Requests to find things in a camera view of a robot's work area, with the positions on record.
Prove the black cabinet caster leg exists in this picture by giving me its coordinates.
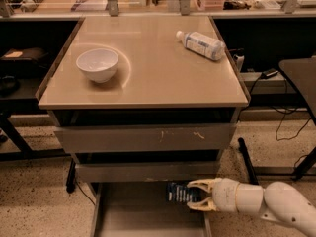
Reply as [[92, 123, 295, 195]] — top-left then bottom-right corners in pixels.
[[66, 161, 76, 194]]

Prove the open bottom drawer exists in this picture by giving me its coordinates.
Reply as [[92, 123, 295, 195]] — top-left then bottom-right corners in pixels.
[[90, 182, 212, 237]]

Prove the black power adapter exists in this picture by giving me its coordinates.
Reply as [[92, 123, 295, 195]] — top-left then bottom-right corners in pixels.
[[261, 68, 278, 79]]

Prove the grey drawer cabinet with counter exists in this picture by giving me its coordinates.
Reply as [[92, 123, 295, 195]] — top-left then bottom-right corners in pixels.
[[35, 15, 252, 237]]

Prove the white ceramic bowl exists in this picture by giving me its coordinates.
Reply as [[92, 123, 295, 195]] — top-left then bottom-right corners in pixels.
[[76, 48, 119, 83]]

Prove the dark blue rxbar wrapper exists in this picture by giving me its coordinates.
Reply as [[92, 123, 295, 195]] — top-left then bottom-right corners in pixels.
[[166, 182, 201, 203]]

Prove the middle drawer front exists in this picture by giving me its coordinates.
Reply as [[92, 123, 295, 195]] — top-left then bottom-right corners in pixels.
[[76, 161, 220, 183]]

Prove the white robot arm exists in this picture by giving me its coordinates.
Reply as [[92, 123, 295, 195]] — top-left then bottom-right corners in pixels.
[[187, 178, 316, 237]]

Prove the black table leg base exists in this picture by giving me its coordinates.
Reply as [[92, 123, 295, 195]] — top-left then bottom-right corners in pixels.
[[238, 137, 258, 185]]

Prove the top drawer front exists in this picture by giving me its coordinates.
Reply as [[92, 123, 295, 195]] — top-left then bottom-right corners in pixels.
[[54, 123, 236, 153]]

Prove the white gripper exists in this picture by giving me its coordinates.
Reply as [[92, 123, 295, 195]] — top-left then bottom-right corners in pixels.
[[187, 178, 238, 212]]

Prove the black floor cable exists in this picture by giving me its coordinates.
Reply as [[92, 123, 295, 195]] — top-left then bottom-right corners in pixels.
[[270, 105, 312, 142]]

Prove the clear plastic water bottle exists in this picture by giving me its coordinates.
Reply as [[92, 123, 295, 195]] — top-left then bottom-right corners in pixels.
[[176, 31, 225, 61]]

